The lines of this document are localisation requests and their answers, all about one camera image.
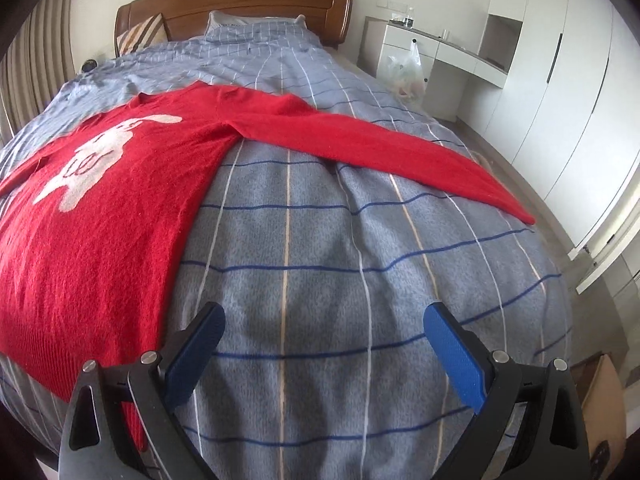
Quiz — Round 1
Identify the wooden headboard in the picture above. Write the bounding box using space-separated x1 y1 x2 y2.
115 0 354 58

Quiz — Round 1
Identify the beige curtain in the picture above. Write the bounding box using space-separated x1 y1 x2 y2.
0 0 81 141

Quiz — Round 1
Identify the blue checked duvet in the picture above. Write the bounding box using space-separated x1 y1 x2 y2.
0 14 573 480

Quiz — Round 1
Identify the white wardrobe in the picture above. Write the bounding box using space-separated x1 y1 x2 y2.
452 0 640 296

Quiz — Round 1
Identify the white desk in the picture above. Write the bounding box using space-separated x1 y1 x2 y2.
357 15 511 121

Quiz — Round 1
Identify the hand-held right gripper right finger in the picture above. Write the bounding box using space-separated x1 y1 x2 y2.
422 301 591 480

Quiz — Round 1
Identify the white plastic bag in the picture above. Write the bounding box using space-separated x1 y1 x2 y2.
385 39 427 100

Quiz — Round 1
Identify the red sweater with white figure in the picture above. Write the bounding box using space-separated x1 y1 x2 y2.
0 81 537 453

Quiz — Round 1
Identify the pale pillow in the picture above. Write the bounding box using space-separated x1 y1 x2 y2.
207 10 307 33

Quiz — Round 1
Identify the cardboard box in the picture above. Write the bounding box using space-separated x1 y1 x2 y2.
570 352 628 480

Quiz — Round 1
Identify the striped cushion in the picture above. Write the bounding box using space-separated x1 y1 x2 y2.
116 12 168 56

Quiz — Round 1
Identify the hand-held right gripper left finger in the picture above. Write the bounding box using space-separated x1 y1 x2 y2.
57 301 227 480

